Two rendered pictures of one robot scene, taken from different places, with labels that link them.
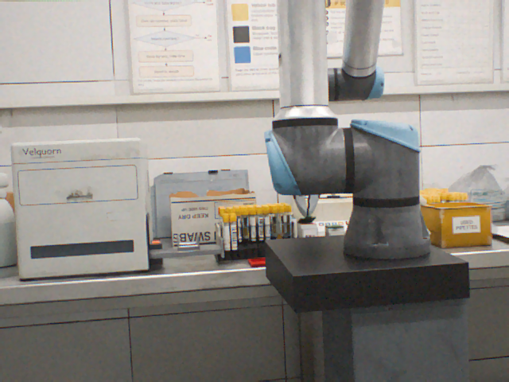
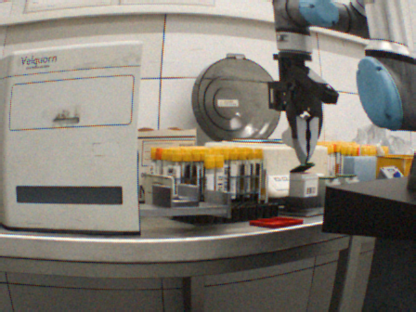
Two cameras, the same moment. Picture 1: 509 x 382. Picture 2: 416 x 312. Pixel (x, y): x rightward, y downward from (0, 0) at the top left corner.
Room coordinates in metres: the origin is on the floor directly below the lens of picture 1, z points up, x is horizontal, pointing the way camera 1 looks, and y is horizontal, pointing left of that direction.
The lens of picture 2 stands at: (0.07, 0.72, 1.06)
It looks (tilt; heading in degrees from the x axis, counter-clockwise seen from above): 3 degrees down; 334
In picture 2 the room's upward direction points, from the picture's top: 1 degrees clockwise
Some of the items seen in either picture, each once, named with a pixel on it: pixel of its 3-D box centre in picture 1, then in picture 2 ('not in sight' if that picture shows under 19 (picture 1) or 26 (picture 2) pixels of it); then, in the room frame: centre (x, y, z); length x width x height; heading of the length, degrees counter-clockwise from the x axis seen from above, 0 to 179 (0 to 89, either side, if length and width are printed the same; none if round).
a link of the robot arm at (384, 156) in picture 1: (380, 157); not in sight; (1.01, -0.23, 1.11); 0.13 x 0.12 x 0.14; 87
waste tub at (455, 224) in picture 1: (455, 224); (403, 175); (1.47, -0.51, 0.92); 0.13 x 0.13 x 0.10; 5
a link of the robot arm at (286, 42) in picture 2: not in sight; (293, 44); (1.42, -0.12, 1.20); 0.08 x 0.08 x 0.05
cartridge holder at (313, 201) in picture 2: not in sight; (302, 204); (1.40, -0.13, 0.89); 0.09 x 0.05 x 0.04; 10
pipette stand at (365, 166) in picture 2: not in sight; (359, 179); (1.48, -0.34, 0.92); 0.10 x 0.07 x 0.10; 104
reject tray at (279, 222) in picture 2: (264, 262); (277, 222); (1.31, -0.02, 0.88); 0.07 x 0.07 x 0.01; 8
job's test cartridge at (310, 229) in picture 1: (308, 236); (303, 189); (1.40, -0.13, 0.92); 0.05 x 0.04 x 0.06; 10
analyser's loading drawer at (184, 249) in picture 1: (178, 247); (162, 201); (1.32, 0.18, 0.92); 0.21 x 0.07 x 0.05; 98
